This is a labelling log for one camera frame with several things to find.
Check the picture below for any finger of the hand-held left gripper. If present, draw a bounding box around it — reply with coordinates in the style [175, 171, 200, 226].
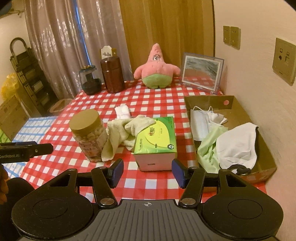
[0, 141, 54, 157]

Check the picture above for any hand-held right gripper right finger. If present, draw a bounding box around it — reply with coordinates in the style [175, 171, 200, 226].
[171, 159, 252, 208]

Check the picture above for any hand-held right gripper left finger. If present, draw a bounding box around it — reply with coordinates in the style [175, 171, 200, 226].
[40, 159, 125, 208]

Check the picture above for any light green cloth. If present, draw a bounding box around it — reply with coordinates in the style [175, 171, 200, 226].
[196, 126, 229, 174]

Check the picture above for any white face mask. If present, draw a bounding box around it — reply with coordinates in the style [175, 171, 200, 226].
[190, 106, 215, 142]

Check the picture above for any white cloth with black trim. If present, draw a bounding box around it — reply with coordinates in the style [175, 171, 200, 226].
[216, 122, 259, 175]

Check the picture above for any small white cloth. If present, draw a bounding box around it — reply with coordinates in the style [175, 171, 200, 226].
[207, 112, 228, 127]

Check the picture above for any cardboard box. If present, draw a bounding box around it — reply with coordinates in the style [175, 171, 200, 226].
[184, 95, 277, 184]

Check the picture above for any person's left hand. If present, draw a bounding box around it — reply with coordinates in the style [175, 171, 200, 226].
[0, 165, 9, 205]

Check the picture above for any green package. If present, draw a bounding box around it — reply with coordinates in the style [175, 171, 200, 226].
[0, 128, 11, 143]

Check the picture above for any blue checkered mat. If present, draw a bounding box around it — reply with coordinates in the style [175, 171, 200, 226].
[0, 115, 57, 173]

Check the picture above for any person's dark clothing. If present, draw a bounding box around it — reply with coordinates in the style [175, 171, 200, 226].
[0, 177, 35, 235]

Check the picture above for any cream towel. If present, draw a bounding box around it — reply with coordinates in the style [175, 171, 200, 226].
[101, 115, 158, 162]

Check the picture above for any green tissue box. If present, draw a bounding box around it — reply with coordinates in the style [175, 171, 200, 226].
[133, 116, 178, 172]

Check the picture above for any stacked cardboard carton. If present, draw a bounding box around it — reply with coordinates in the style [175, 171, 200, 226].
[0, 94, 29, 141]

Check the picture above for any plastic jar with tan lid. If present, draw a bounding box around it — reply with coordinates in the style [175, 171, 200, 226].
[69, 109, 109, 163]

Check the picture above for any woven basket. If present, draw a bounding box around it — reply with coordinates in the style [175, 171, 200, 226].
[50, 98, 73, 115]

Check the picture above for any white rolled cloth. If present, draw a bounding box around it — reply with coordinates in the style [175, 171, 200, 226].
[115, 104, 130, 120]

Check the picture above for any yellow plastic bag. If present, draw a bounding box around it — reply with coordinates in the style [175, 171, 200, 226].
[2, 73, 20, 100]

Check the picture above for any red checkered tablecloth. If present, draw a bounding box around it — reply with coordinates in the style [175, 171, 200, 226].
[28, 77, 267, 204]

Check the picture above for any dark folding rack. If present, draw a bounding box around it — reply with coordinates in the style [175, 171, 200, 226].
[10, 38, 58, 117]

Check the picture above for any glass jar with dark contents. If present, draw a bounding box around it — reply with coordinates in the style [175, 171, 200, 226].
[79, 65, 102, 95]

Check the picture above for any brown wooden canister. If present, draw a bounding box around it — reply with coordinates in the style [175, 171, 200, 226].
[100, 56, 126, 94]

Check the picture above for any pink starfish plush toy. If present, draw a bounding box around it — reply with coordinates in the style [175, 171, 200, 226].
[134, 43, 181, 89]

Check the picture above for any sheer patterned curtain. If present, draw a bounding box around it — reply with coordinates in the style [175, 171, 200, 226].
[23, 0, 133, 100]

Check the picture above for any white wooden holder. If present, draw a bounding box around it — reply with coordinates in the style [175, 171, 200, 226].
[100, 46, 117, 61]

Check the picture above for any wooden door panel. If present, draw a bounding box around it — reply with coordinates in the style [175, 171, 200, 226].
[119, 0, 214, 80]

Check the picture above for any clear picture frame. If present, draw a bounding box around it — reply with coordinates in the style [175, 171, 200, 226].
[180, 52, 225, 94]

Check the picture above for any beige wall switch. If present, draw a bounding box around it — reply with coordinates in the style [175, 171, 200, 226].
[223, 25, 231, 45]
[230, 26, 241, 49]

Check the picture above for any beige wall socket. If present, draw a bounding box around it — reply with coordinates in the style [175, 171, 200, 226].
[272, 37, 296, 87]

